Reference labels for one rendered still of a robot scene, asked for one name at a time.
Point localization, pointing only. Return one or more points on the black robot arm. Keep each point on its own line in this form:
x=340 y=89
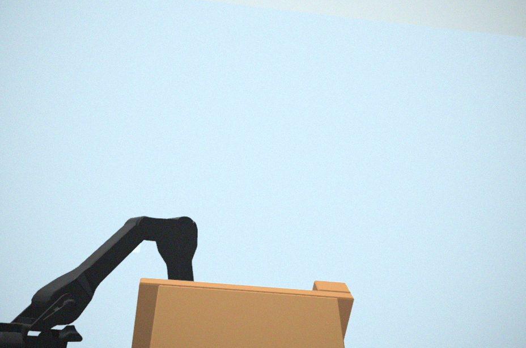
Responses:
x=63 y=300

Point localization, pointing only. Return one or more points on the large tan flat board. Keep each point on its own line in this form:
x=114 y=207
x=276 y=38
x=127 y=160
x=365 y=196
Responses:
x=187 y=314

